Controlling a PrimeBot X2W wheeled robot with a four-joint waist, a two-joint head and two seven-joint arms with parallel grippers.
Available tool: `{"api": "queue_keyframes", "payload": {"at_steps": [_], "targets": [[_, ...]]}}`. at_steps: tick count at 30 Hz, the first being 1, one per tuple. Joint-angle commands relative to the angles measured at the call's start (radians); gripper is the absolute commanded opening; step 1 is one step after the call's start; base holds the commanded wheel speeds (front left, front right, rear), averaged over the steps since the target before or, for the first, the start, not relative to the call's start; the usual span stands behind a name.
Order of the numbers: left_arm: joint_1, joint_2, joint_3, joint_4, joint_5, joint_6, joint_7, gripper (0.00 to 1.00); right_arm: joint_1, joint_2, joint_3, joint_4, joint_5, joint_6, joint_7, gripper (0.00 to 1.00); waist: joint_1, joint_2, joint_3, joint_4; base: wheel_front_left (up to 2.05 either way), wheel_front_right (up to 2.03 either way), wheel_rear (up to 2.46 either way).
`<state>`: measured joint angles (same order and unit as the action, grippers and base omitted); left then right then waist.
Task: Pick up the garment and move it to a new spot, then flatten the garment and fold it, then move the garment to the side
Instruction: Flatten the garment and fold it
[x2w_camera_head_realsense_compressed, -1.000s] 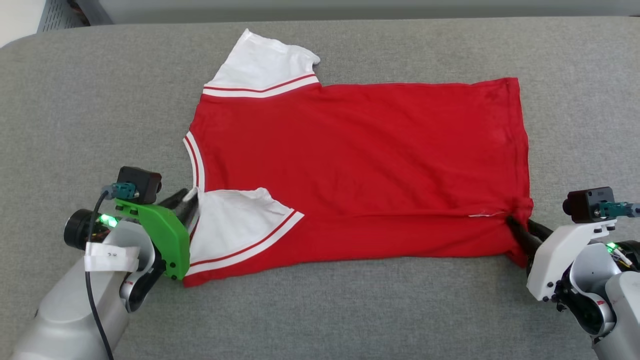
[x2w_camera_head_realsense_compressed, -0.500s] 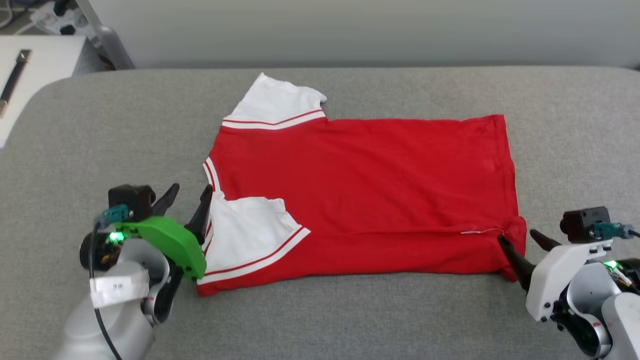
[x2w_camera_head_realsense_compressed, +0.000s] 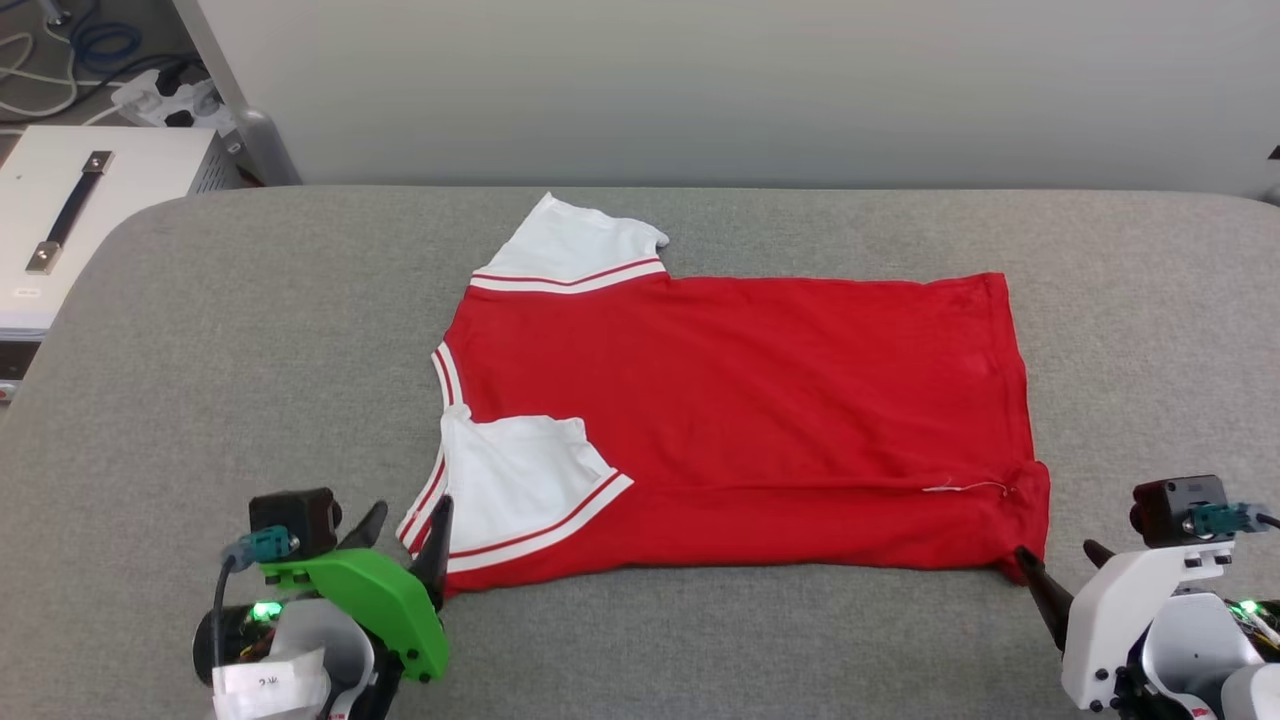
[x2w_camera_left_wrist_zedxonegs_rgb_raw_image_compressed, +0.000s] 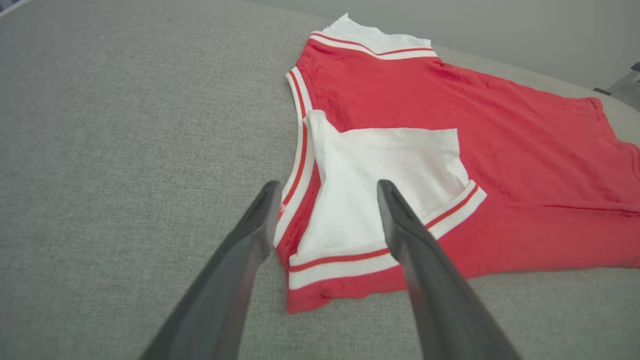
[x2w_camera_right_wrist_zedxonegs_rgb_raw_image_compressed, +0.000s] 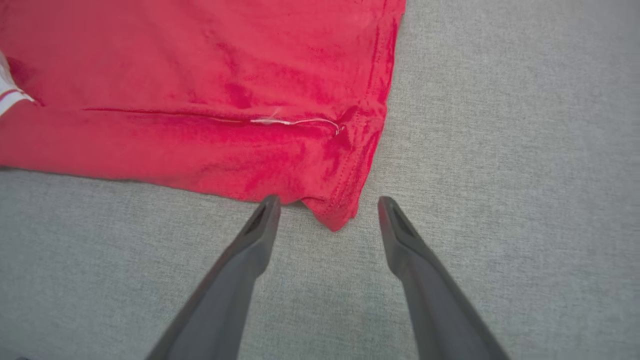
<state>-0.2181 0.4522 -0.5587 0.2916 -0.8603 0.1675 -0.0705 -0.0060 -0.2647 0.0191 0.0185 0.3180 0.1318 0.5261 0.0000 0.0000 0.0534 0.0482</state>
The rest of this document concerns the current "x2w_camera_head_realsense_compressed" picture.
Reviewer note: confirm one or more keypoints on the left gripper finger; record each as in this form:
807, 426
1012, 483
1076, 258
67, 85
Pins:
435, 560
368, 530

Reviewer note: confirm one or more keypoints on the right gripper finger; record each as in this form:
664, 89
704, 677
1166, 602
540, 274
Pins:
1098, 556
1050, 605

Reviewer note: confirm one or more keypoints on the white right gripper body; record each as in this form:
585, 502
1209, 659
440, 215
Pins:
1100, 630

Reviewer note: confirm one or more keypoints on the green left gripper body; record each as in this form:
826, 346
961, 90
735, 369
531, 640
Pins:
380, 600

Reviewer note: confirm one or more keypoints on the red white short-sleeve shirt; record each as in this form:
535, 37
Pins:
750, 420

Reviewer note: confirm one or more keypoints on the white equipment case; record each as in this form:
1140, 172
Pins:
140, 165

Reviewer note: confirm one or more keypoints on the white power strip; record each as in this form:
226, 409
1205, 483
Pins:
145, 100

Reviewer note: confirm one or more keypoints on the chrome stand leg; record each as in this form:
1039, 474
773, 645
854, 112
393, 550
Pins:
55, 12

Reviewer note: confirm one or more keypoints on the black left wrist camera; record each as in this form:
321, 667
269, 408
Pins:
295, 515

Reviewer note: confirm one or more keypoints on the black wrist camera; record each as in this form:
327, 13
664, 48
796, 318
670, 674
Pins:
295, 515
1175, 505

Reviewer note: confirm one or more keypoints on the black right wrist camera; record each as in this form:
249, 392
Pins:
1175, 505

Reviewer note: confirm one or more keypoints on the teal left camera connector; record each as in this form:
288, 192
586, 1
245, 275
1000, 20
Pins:
265, 546

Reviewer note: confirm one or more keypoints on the teal camera connector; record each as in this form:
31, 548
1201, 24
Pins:
265, 546
1220, 520

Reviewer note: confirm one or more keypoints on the teal right camera connector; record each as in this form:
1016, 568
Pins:
1220, 520

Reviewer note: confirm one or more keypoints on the grey metal frame post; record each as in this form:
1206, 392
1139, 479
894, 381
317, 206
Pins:
255, 140

